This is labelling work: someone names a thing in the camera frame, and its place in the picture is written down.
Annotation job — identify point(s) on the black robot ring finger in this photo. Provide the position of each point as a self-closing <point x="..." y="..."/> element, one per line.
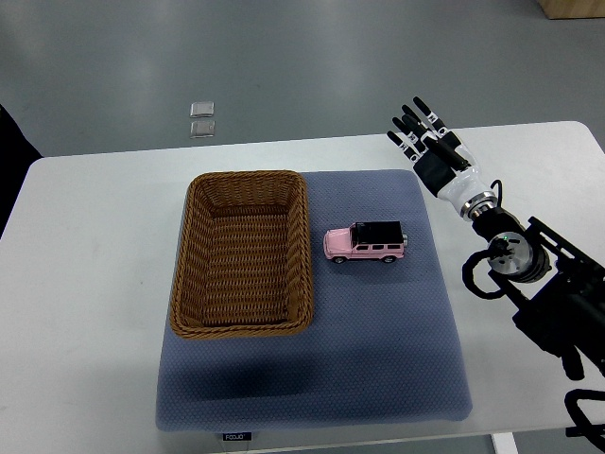
<point x="398" y="123"/>

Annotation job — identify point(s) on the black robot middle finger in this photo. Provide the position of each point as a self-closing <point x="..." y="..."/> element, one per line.
<point x="415" y="124"/>

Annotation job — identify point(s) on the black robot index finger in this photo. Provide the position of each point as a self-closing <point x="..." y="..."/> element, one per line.
<point x="435" y="123"/>

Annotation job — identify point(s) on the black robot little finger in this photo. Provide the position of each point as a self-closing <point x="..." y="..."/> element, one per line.
<point x="412" y="148"/>

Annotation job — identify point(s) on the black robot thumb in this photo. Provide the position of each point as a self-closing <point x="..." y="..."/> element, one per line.
<point x="447" y="154"/>

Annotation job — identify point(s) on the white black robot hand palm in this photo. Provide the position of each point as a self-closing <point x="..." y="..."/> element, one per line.
<point x="465" y="190"/>

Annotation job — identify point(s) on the pink toy car black roof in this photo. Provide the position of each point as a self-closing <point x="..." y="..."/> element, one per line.
<point x="383" y="241"/>

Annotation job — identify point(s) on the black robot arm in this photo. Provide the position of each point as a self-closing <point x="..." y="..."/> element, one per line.
<point x="558" y="290"/>

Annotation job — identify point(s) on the brown wicker basket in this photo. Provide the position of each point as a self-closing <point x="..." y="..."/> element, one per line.
<point x="244" y="265"/>

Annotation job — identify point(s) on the wooden box corner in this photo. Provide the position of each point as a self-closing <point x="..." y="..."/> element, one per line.
<point x="572" y="9"/>

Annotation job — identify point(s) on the blue-grey cushion mat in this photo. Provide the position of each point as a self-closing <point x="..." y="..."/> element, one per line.
<point x="383" y="346"/>

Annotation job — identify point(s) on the upper metal floor plate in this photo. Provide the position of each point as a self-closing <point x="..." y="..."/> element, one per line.
<point x="202" y="109"/>

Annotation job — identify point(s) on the metal floor plate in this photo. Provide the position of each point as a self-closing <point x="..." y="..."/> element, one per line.
<point x="202" y="109"/>
<point x="202" y="129"/>

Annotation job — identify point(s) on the lower metal floor plate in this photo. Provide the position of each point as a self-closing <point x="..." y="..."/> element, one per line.
<point x="202" y="129"/>

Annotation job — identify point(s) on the white table leg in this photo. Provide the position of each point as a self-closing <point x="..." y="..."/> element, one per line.
<point x="504" y="443"/>

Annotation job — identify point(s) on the dark object at left edge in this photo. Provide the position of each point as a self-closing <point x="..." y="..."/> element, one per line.
<point x="17" y="156"/>

